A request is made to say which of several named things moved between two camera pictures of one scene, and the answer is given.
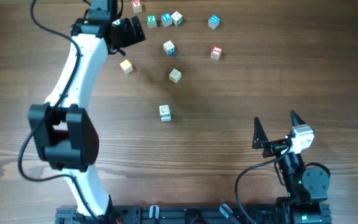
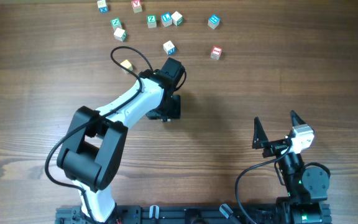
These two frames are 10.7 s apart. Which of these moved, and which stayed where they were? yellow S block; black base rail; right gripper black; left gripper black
Moved: left gripper black
Stayed: black base rail; yellow S block; right gripper black
